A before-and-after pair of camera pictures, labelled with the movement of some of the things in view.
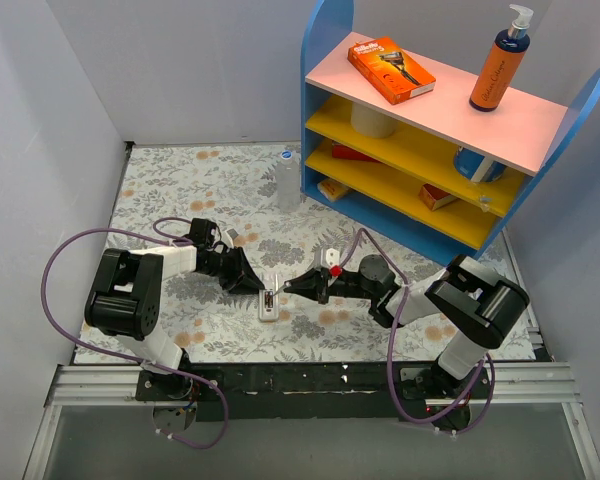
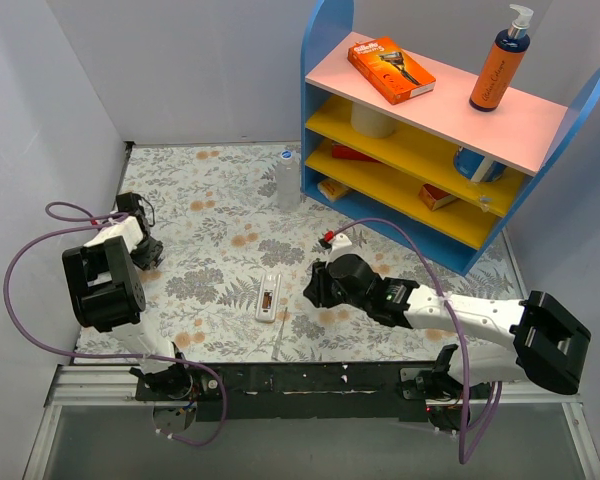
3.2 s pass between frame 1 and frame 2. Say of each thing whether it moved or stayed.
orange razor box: stayed
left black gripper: moved
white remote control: stayed
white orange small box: stayed
